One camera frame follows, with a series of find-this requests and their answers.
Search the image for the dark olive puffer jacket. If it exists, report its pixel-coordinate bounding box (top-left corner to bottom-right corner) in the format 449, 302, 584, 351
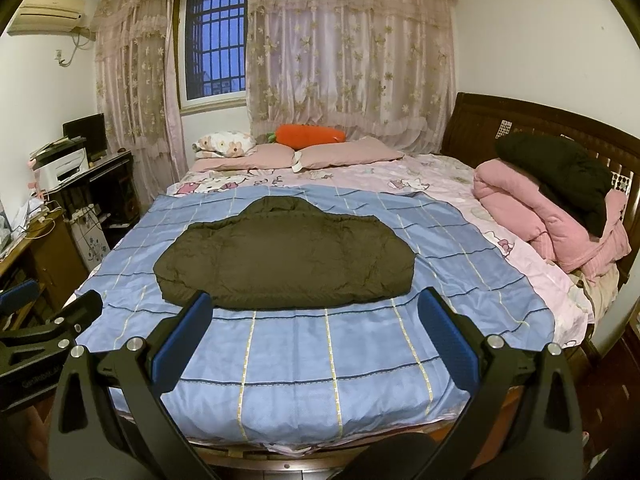
153, 196, 416, 311

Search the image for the brown wooden cabinet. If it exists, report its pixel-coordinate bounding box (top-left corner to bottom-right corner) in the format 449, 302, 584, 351
1, 210, 89, 330

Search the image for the black computer desk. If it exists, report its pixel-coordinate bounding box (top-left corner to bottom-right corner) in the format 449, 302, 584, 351
47, 151, 141, 271

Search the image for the white printer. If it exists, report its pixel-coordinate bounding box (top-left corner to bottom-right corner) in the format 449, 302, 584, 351
28, 136, 89, 192

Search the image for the blue plaid bed sheet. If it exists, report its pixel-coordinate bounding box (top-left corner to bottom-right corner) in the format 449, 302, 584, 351
74, 184, 557, 449

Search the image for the black computer monitor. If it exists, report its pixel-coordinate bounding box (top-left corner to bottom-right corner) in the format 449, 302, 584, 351
62, 114, 107, 162

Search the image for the pink folded quilt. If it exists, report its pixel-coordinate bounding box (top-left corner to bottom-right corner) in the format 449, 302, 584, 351
473, 159, 631, 280

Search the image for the black garment on quilt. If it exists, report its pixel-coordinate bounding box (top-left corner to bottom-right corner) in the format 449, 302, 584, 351
495, 131, 612, 237

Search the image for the pink cartoon print bedsheet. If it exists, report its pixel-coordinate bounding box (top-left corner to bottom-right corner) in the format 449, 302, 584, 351
166, 155, 593, 347

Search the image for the floral small pillow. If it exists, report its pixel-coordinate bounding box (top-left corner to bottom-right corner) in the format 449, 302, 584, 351
192, 131, 257, 158

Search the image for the pink pillow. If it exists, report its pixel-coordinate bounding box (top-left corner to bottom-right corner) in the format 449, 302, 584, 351
292, 136, 405, 172
191, 143, 295, 172

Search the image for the dark wooden headboard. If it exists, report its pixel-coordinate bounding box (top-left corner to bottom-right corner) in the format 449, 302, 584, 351
440, 92, 640, 285

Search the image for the orange carrot plush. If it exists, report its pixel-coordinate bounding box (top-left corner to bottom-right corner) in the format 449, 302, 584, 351
268, 124, 346, 151

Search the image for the white air conditioner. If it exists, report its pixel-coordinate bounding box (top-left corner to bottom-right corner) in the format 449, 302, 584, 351
8, 0, 88, 35

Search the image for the pink lace curtain left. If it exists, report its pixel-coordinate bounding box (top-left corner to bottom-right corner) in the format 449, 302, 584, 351
91, 0, 186, 208

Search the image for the pink lace curtain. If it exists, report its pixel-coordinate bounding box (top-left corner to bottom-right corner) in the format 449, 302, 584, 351
91, 0, 186, 208
246, 0, 458, 154

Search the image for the barred window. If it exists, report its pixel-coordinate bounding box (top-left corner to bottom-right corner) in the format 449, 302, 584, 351
184, 0, 247, 100

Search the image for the pink lace curtain right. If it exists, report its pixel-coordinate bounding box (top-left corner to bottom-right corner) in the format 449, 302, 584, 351
246, 0, 458, 154

